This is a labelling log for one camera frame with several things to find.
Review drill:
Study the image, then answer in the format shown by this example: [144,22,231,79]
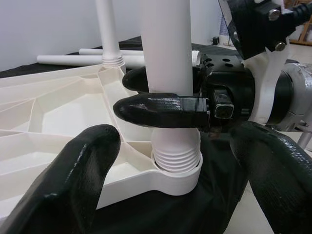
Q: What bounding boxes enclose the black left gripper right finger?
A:
[230,121,312,234]

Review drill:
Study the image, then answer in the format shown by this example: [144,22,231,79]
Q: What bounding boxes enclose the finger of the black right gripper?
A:
[121,67,150,93]
[114,93,211,129]

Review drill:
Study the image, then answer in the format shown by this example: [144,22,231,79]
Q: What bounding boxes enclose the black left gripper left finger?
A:
[0,123,122,234]

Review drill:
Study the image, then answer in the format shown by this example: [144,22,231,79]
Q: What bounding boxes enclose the white tapered plastic table leg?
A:
[140,0,203,175]
[79,48,144,58]
[95,0,127,71]
[36,50,202,70]

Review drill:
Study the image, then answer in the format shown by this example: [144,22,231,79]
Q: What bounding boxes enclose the white plastic children table top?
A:
[0,62,204,217]

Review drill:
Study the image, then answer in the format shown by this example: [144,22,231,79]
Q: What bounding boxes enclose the white floor appliance cabinet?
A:
[218,36,236,47]

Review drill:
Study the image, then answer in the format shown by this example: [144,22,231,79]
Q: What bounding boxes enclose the violet ribbed translucent cylinder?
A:
[219,12,232,37]

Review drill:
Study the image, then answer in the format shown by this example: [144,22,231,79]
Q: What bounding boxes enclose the black cloth table cover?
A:
[0,36,256,234]

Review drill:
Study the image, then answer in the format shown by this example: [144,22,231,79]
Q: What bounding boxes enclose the light wooden stool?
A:
[296,20,312,45]

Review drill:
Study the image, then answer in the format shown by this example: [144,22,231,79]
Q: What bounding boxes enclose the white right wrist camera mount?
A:
[229,0,308,127]

